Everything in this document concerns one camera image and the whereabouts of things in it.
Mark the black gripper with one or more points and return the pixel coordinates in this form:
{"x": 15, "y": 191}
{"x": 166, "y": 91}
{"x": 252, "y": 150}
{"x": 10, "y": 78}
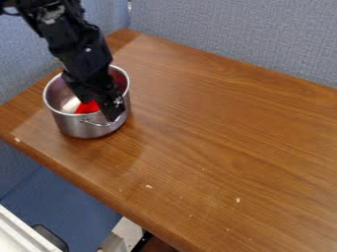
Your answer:
{"x": 78, "y": 44}

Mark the red block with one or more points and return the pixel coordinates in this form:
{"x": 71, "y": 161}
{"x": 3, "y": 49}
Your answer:
{"x": 87, "y": 107}

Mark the metal pot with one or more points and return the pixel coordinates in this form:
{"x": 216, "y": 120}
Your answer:
{"x": 82, "y": 120}

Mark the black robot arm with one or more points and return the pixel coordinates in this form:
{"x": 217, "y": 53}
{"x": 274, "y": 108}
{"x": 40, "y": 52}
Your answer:
{"x": 36, "y": 11}

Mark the white furniture edge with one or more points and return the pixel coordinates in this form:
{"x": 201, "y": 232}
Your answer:
{"x": 18, "y": 237}

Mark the white table leg bracket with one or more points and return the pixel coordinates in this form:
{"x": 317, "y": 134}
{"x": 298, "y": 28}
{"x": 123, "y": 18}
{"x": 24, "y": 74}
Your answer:
{"x": 123, "y": 237}

